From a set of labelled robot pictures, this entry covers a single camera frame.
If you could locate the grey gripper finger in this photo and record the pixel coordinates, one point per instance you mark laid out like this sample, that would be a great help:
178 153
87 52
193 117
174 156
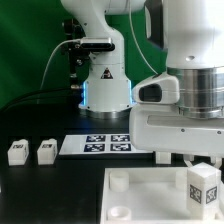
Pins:
188 160
216 161

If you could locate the grey rear camera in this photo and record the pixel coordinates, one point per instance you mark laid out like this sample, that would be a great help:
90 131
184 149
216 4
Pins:
97 44

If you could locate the white marker sheet with tags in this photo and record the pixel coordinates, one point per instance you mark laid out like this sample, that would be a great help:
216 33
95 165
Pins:
98 144

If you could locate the white square tabletop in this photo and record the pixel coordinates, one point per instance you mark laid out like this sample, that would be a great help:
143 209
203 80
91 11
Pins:
149 196

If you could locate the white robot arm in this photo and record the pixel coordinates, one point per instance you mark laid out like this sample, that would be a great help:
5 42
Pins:
178 111

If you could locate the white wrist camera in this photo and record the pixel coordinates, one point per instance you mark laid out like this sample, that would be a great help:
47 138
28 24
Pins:
158 89

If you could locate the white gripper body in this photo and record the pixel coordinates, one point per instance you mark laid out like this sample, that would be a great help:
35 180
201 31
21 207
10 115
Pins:
162 129

